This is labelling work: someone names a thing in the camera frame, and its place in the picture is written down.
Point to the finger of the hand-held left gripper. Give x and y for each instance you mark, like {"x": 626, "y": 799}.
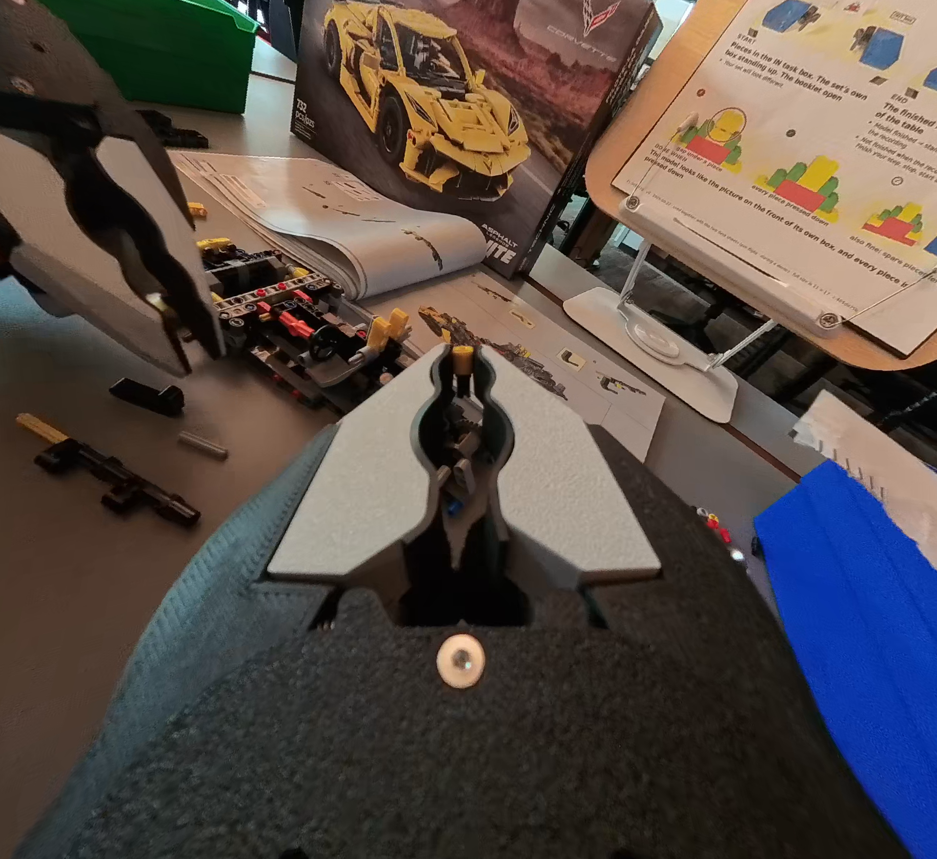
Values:
{"x": 80, "y": 280}
{"x": 161, "y": 215}

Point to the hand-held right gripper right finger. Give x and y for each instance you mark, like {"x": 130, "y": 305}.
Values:
{"x": 571, "y": 500}

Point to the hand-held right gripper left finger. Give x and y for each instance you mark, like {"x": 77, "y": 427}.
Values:
{"x": 359, "y": 500}

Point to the small yellow building piece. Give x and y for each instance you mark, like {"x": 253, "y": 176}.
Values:
{"x": 462, "y": 359}

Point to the black rod subassembly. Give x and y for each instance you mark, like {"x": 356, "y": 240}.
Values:
{"x": 110, "y": 471}

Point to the building set box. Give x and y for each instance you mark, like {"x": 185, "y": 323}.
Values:
{"x": 476, "y": 105}

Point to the long black building beam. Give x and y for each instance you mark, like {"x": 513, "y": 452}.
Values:
{"x": 176, "y": 130}

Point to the green plastic bin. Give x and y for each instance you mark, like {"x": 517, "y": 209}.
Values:
{"x": 161, "y": 46}

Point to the black angled building beam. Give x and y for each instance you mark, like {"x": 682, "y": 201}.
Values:
{"x": 146, "y": 396}

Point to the pile of red blue pins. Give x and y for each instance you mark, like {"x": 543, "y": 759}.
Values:
{"x": 717, "y": 526}

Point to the grey toy axle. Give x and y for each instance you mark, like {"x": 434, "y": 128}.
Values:
{"x": 203, "y": 445}

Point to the partly built toy car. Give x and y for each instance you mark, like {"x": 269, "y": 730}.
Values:
{"x": 293, "y": 317}

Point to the open instruction booklet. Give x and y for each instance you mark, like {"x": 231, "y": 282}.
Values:
{"x": 329, "y": 215}

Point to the torn white printed paper bags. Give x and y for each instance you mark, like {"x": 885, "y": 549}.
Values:
{"x": 864, "y": 449}

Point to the blue plastic bin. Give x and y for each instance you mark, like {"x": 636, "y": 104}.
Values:
{"x": 856, "y": 617}

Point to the wooden document stand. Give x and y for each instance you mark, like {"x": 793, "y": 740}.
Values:
{"x": 644, "y": 105}

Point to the printed instruction sheet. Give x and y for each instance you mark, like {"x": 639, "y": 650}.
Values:
{"x": 805, "y": 141}

